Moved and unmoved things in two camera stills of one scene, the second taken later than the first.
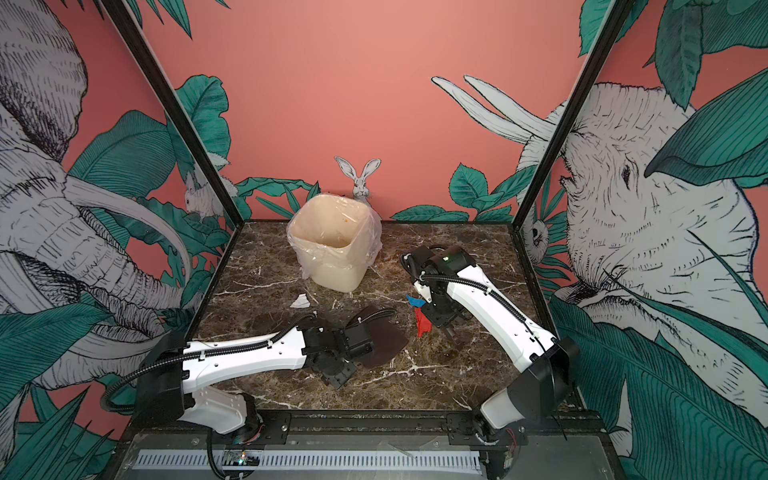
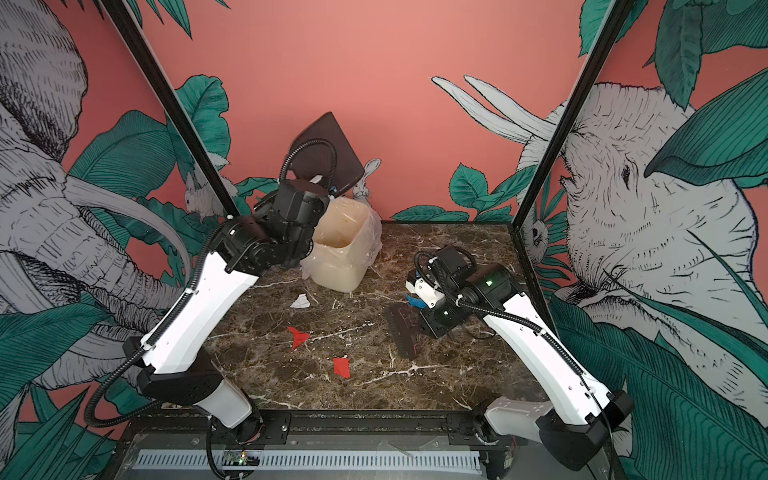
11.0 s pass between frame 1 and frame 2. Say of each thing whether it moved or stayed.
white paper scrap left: stayed
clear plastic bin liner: stayed
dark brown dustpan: moved
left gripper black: moved
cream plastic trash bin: stayed
